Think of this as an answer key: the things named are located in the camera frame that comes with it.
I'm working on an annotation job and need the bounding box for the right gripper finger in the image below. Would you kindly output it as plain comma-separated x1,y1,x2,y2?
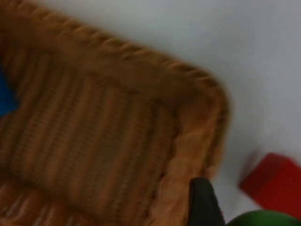
188,177,226,226

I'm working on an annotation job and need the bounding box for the green ball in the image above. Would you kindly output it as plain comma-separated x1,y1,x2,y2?
225,209,301,226

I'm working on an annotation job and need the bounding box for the blue cube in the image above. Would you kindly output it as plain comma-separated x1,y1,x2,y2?
0,57,20,118

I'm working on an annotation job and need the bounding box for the red cube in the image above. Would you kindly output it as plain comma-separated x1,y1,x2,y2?
239,152,301,220

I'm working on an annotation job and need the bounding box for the pale brown wicker basket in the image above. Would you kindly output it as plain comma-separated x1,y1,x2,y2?
0,0,229,226

